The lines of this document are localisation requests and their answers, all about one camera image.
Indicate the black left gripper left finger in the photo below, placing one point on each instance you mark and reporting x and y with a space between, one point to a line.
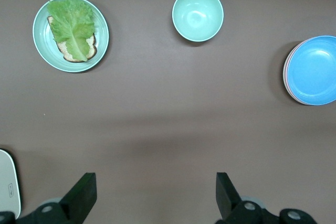
81 200

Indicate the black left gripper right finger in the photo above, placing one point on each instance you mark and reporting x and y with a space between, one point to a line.
227 197

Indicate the blue plate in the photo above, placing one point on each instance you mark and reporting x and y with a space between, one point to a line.
315 72

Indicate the white rounded flat device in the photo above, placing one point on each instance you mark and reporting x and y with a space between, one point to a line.
8 182

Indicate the brown table cloth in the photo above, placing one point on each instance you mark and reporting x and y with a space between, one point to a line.
168 98

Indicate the bread slice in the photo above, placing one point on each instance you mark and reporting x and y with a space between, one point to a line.
63 51

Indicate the green plate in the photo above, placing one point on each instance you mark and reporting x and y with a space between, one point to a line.
42 45

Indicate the green lettuce leaf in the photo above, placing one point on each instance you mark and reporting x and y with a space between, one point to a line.
73 24

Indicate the green bowl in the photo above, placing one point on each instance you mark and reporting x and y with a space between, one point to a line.
197 16

